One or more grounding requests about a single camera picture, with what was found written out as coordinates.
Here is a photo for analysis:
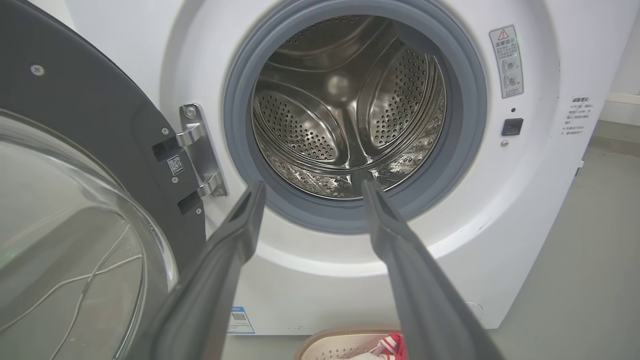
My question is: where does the cream perforated laundry basket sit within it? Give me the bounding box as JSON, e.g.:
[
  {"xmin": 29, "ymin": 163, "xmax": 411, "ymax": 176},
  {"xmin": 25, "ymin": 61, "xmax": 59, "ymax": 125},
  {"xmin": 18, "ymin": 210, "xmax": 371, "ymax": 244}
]
[{"xmin": 294, "ymin": 327, "xmax": 408, "ymax": 360}]

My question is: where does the silver metal door hinge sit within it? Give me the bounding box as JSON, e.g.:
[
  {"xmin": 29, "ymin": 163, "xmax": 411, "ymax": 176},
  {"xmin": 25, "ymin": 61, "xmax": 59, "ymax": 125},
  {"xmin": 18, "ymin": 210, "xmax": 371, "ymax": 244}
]
[{"xmin": 175, "ymin": 103, "xmax": 229, "ymax": 198}]

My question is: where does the thin white cable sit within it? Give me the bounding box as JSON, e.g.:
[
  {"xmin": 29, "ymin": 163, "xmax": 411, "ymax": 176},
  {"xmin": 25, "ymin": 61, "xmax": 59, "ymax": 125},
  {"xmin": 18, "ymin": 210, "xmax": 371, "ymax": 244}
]
[
  {"xmin": 0, "ymin": 255, "xmax": 144, "ymax": 334},
  {"xmin": 50, "ymin": 225, "xmax": 132, "ymax": 360}
]

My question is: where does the small printed text sticker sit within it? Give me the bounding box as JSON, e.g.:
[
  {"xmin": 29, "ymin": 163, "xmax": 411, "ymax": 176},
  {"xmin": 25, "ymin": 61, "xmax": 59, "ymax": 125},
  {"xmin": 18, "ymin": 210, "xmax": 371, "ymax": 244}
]
[{"xmin": 565, "ymin": 95, "xmax": 596, "ymax": 138}]

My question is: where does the stainless steel washing machine drum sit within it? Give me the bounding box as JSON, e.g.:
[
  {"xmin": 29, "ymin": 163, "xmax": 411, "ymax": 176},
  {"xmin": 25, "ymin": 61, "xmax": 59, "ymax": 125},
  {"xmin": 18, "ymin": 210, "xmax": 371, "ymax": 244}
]
[{"xmin": 251, "ymin": 14, "xmax": 447, "ymax": 200}]

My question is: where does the dark washer door with glass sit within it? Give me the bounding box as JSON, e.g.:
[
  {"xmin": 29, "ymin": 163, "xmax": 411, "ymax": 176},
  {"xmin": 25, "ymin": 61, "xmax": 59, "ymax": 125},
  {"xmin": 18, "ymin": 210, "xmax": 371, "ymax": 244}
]
[{"xmin": 0, "ymin": 0, "xmax": 207, "ymax": 360}]

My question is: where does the red garment with white trim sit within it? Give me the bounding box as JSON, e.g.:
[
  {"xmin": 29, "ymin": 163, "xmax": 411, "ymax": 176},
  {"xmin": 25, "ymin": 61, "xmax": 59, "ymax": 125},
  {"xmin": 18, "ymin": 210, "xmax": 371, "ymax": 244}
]
[{"xmin": 345, "ymin": 332, "xmax": 407, "ymax": 360}]

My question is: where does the white wall trim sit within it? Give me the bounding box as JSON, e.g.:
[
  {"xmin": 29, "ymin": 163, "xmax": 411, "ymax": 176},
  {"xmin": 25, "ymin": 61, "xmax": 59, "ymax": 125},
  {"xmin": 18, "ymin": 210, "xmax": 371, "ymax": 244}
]
[{"xmin": 602, "ymin": 91, "xmax": 640, "ymax": 107}]

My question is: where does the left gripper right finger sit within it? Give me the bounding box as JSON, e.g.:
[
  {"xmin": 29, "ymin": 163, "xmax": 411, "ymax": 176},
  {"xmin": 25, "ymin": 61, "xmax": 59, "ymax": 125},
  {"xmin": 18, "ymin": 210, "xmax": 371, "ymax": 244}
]
[{"xmin": 361, "ymin": 178, "xmax": 506, "ymax": 360}]

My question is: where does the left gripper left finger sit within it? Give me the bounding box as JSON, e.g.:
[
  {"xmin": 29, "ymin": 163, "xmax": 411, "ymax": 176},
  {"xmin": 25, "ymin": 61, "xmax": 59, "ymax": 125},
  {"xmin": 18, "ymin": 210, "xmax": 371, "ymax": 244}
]
[{"xmin": 125, "ymin": 180, "xmax": 267, "ymax": 360}]

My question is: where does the white front-load washing machine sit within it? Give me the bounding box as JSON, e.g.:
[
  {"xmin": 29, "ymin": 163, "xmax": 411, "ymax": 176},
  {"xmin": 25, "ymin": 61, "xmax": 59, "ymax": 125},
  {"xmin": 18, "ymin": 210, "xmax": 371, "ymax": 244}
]
[{"xmin": 27, "ymin": 0, "xmax": 640, "ymax": 336}]

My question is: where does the grey rubber door gasket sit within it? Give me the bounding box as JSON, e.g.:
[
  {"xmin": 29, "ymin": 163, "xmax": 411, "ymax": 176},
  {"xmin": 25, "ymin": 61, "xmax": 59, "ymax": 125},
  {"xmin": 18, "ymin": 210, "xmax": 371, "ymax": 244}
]
[{"xmin": 223, "ymin": 0, "xmax": 488, "ymax": 235}]

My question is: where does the grey warning sticker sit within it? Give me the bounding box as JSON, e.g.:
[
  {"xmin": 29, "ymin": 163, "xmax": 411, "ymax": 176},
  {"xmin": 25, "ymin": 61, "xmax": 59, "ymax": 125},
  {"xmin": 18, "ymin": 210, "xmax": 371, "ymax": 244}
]
[{"xmin": 489, "ymin": 25, "xmax": 525, "ymax": 99}]

